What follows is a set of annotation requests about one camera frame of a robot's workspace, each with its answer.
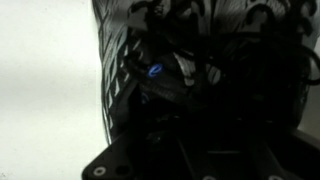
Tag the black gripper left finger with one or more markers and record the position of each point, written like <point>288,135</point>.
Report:
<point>133,156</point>

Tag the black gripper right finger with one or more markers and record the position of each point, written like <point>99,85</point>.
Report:
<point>293,156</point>

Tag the grey mesh sneaker black laces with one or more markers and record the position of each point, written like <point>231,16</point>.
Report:
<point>113,50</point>
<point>266,50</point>

